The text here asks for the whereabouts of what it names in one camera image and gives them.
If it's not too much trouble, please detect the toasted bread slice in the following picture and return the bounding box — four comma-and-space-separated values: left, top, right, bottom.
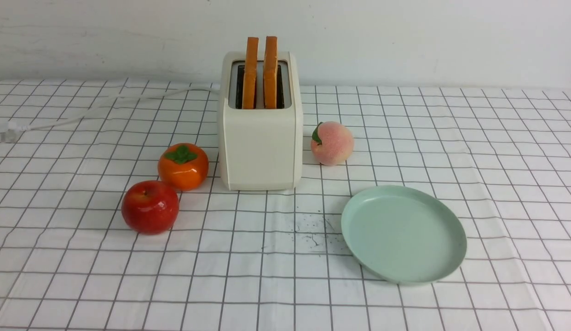
263, 36, 278, 109
242, 36, 259, 109

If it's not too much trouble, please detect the pink peach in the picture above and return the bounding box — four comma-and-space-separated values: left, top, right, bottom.
310, 121, 354, 166

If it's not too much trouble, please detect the cream two-slot toaster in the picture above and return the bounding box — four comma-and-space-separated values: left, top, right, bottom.
217, 51, 304, 191

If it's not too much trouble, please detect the orange persimmon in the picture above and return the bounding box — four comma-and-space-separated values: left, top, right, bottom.
157, 143, 209, 191

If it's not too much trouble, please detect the light green plate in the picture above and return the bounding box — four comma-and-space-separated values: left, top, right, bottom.
340, 186, 467, 285

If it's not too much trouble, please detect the red apple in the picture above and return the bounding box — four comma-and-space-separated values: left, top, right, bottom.
121, 180, 179, 235

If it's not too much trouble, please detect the white grid tablecloth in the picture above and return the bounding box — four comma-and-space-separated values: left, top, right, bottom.
0, 86, 571, 331

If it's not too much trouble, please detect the white power cable with plug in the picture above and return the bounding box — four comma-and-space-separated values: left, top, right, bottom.
0, 86, 220, 142

